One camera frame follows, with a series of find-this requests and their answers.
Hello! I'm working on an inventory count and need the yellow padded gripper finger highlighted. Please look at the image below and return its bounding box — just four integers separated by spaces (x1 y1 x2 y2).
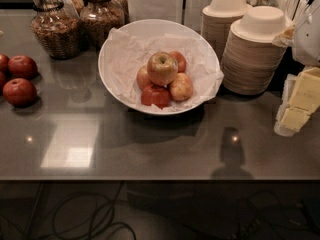
274 66 320 137
272 26 294 48

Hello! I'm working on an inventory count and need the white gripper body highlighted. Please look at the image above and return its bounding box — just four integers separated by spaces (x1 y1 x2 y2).
292 0 320 66

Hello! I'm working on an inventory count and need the yellow-red top apple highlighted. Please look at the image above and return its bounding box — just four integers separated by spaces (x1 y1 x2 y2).
147 52 178 86

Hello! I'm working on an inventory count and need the paper bowl stack front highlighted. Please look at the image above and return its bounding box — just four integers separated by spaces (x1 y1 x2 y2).
221 6 288 95

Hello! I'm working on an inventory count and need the paper bowl stack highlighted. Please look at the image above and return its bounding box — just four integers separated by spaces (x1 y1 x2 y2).
221 6 288 95
200 0 250 60

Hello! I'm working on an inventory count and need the paper bowl stack back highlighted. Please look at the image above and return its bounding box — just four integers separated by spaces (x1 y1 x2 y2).
200 0 250 60

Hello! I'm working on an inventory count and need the red apple back right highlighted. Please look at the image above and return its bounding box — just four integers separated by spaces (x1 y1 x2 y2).
170 51 187 73

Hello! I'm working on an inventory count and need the yellow apple right in bowl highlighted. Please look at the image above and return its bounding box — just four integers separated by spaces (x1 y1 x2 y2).
168 73 193 102

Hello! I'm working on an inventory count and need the white bowl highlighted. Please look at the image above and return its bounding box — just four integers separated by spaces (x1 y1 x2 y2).
97 18 222 116

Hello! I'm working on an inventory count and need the dark red front apple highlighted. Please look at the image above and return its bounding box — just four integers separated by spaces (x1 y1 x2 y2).
140 84 171 109

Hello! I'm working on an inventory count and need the red apple left in bowl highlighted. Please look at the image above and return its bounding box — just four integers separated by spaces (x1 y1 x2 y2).
136 65 152 90

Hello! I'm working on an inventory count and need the white paper bowl liner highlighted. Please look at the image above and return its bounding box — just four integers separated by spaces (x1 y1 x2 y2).
99 27 225 114

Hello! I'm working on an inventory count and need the red apple on table back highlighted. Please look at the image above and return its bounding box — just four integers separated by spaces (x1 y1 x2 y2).
8 55 38 79

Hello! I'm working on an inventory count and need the red apple on table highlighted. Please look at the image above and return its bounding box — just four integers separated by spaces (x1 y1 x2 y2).
2 78 37 107
8 55 38 79

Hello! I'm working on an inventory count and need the red apple on table front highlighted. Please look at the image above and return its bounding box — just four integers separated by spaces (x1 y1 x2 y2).
2 78 37 107

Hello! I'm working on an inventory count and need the red apple at left edge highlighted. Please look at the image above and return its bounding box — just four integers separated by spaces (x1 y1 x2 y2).
0 54 9 73

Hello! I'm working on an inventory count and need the glass granola jar middle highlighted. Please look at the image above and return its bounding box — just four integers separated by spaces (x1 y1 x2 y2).
80 0 125 48

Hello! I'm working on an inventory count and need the glass granola jar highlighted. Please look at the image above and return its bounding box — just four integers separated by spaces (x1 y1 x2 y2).
30 0 82 59
80 0 125 48

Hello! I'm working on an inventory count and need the glass granola jar left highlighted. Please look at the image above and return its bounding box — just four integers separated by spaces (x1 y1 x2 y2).
30 0 82 59

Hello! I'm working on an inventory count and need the black floor cable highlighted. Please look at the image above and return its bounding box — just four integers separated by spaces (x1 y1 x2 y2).
0 181 138 240

